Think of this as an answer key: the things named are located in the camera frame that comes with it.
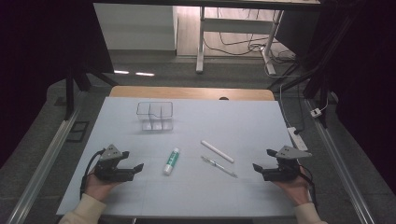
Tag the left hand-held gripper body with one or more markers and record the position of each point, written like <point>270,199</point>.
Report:
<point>112,174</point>

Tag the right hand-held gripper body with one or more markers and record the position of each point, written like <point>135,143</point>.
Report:
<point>281,172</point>

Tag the green and white glue stick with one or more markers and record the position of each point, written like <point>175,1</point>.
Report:
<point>171,161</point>

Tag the clear pen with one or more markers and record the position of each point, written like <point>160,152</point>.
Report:
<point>219,167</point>

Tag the white pen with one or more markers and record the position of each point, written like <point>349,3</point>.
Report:
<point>217,151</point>

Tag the clear plastic organizer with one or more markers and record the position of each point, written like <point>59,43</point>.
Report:
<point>154,115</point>

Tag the person's left hand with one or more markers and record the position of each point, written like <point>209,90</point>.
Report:
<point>98,188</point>

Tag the person's right hand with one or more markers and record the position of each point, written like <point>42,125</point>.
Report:
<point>294,189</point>

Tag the white power strip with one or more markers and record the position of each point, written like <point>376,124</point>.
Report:
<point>298,140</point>

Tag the small white adapter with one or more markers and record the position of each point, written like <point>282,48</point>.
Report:
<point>316,112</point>

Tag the black table grommet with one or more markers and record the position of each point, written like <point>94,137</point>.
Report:
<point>223,98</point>

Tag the black stand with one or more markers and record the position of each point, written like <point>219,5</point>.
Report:
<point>311,84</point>
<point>70,93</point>

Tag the dark curtain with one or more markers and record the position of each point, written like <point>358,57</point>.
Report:
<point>364,77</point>
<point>37,56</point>

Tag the black floor frame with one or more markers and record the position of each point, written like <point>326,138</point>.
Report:
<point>72,137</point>

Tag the metal rail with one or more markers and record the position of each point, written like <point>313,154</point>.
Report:
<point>43,168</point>
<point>339,168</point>

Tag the white desk frame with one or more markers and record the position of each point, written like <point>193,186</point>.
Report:
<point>236,25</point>

